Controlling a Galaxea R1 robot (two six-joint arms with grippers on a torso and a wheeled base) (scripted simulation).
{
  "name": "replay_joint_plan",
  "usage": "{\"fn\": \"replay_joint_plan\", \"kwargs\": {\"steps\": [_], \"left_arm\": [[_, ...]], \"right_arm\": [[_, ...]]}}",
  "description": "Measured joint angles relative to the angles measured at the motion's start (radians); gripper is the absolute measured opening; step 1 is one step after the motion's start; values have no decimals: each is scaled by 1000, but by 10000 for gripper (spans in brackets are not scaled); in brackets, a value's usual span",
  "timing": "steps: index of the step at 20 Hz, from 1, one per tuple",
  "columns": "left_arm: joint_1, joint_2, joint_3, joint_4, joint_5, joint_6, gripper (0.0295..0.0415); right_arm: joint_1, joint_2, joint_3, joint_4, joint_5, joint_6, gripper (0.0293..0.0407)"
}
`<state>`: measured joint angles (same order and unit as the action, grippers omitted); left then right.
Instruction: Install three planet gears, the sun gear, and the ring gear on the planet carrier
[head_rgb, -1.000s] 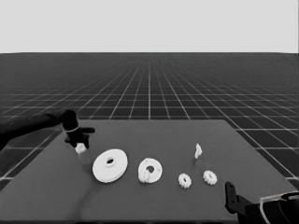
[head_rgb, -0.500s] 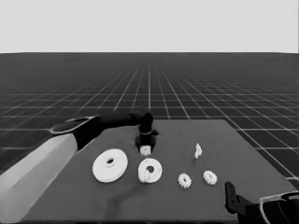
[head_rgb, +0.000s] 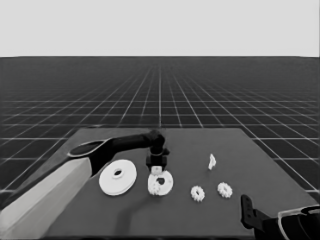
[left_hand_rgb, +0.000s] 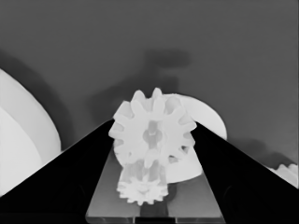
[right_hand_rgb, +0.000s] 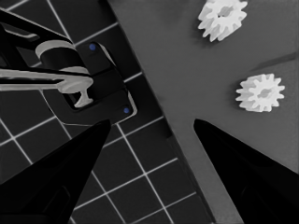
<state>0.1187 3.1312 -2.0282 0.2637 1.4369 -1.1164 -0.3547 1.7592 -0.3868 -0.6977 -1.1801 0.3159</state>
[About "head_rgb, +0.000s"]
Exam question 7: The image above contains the small white toothed gear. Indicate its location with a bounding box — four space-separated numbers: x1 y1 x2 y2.
190 185 206 203
150 165 164 176
147 181 162 197
216 181 234 199

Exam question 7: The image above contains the white round carrier with pins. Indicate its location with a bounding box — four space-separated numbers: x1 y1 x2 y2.
147 169 175 197

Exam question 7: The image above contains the large thick white disc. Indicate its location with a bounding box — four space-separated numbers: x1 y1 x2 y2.
98 159 138 197

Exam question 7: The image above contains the small white T-shaped piece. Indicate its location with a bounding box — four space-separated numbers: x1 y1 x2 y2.
207 153 217 171

